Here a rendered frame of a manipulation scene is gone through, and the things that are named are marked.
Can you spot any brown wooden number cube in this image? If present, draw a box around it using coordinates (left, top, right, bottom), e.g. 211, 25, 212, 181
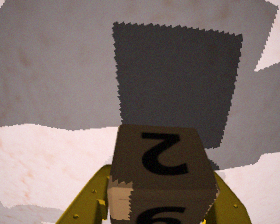
107, 124, 221, 224

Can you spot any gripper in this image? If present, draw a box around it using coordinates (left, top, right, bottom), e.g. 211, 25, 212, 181
55, 164, 252, 224

